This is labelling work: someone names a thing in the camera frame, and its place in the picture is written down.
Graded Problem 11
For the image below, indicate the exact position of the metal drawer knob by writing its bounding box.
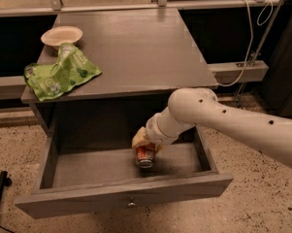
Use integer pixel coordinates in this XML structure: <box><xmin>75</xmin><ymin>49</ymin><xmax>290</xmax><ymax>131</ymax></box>
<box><xmin>127</xmin><ymin>197</ymin><xmax>137</xmax><ymax>208</ymax></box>

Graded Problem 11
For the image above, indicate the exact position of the open grey top drawer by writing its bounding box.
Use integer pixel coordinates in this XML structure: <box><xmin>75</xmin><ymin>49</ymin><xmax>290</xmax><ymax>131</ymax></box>
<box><xmin>15</xmin><ymin>128</ymin><xmax>233</xmax><ymax>218</ymax></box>

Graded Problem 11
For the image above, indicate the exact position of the grey metal rail frame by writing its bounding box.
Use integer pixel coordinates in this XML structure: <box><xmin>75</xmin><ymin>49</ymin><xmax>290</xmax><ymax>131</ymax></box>
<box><xmin>0</xmin><ymin>1</ymin><xmax>268</xmax><ymax>103</ymax></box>

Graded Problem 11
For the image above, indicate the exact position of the red coke can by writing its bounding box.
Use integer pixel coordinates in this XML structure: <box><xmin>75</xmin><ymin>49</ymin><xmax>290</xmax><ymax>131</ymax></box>
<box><xmin>136</xmin><ymin>146</ymin><xmax>155</xmax><ymax>169</ymax></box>

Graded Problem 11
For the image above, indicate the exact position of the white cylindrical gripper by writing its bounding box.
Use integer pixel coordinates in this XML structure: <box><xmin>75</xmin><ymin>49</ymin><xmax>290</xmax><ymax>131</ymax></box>
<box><xmin>132</xmin><ymin>113</ymin><xmax>178</xmax><ymax>152</ymax></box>

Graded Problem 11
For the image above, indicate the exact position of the green chip bag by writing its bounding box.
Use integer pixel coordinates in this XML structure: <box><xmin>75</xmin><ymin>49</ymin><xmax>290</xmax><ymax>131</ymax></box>
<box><xmin>23</xmin><ymin>43</ymin><xmax>102</xmax><ymax>101</ymax></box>

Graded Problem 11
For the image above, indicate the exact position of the white cable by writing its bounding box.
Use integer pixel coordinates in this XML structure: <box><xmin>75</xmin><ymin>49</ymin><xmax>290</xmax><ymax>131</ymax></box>
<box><xmin>214</xmin><ymin>0</ymin><xmax>274</xmax><ymax>88</ymax></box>

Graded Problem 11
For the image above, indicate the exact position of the thin metal rod stand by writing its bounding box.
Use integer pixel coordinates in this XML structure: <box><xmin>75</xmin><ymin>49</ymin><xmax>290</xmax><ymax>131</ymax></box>
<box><xmin>232</xmin><ymin>0</ymin><xmax>291</xmax><ymax>106</ymax></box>

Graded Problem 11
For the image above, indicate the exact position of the grey wooden cabinet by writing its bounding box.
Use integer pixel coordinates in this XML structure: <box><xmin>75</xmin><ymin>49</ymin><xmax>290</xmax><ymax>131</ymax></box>
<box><xmin>20</xmin><ymin>7</ymin><xmax>219</xmax><ymax>138</ymax></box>

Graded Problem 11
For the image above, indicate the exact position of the white paper bowl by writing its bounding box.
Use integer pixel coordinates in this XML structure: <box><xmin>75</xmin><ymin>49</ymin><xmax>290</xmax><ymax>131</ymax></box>
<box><xmin>41</xmin><ymin>26</ymin><xmax>82</xmax><ymax>49</ymax></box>

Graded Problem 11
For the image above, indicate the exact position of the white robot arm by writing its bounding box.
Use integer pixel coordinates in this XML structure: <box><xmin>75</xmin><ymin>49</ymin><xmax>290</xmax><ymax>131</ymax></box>
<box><xmin>132</xmin><ymin>88</ymin><xmax>292</xmax><ymax>169</ymax></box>

